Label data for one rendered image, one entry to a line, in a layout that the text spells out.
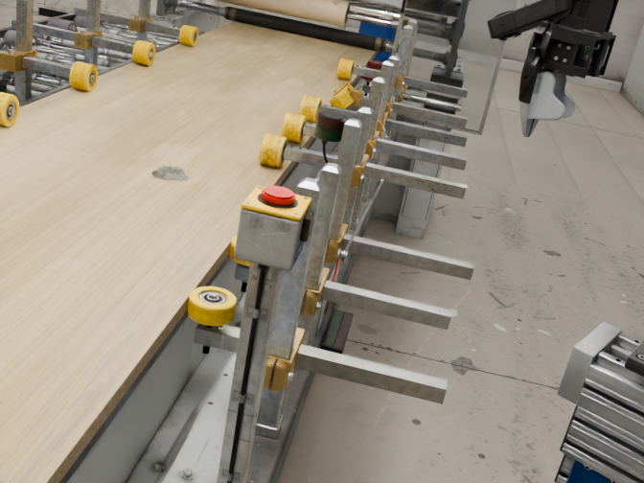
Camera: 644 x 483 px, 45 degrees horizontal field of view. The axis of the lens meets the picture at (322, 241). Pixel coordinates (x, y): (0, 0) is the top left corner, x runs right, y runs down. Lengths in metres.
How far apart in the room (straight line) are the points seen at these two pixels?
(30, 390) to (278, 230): 0.41
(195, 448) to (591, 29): 0.95
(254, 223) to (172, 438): 0.67
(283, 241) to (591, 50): 0.44
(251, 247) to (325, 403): 1.84
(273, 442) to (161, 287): 0.32
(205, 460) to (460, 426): 1.48
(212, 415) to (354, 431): 1.13
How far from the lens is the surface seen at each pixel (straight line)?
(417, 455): 2.59
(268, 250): 0.90
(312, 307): 1.48
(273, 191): 0.90
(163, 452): 1.45
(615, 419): 1.29
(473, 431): 2.78
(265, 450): 1.35
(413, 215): 4.14
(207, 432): 1.50
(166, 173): 1.83
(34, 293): 1.32
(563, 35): 1.04
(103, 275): 1.38
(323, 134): 1.64
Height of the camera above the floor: 1.55
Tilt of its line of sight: 23 degrees down
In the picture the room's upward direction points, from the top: 11 degrees clockwise
